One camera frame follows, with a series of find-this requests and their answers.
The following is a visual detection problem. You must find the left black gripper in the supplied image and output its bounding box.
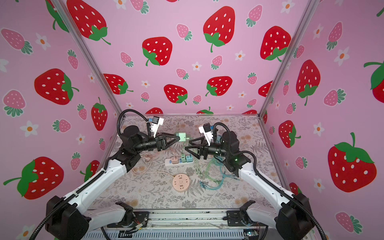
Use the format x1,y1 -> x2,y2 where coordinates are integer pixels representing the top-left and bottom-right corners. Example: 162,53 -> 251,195
133,133 -> 179,156

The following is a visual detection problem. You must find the blue plug adapter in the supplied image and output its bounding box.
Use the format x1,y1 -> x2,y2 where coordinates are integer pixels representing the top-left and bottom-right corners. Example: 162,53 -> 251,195
186,154 -> 194,163

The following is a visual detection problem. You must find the white blue power strip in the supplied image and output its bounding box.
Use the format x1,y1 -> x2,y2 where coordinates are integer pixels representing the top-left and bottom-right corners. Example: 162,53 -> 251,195
165,158 -> 194,168

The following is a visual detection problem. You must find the light green plug adapter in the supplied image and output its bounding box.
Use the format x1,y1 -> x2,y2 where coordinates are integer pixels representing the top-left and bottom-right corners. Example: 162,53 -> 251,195
176,133 -> 190,142

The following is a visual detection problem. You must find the pink plug adapter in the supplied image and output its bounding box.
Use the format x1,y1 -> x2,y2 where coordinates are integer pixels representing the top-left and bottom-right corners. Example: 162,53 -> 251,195
170,157 -> 179,165

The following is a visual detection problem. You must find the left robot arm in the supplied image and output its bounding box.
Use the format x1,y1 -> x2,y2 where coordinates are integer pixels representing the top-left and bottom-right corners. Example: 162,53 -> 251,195
30,109 -> 180,240

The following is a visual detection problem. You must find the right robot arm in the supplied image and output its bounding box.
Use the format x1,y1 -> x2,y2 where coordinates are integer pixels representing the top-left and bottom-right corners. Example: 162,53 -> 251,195
185,122 -> 327,240

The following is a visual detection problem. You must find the round pink power socket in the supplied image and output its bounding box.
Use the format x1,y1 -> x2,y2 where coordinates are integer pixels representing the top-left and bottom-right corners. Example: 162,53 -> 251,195
172,174 -> 191,192

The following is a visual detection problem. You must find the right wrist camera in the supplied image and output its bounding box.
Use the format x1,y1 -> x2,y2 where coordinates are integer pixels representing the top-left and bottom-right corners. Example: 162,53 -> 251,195
199,123 -> 214,146

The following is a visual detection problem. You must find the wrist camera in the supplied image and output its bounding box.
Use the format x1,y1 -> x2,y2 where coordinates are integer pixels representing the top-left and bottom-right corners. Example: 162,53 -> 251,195
148,116 -> 164,137
199,123 -> 214,146

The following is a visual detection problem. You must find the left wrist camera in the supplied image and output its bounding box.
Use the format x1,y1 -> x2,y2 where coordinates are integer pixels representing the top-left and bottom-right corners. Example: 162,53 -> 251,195
148,116 -> 164,137

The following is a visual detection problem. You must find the green cable bundle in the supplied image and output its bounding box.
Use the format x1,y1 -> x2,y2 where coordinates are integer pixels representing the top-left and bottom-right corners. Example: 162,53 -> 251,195
179,140 -> 232,191

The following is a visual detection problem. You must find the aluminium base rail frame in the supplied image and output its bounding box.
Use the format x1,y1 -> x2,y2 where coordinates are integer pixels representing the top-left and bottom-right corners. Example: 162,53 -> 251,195
58,208 -> 316,240

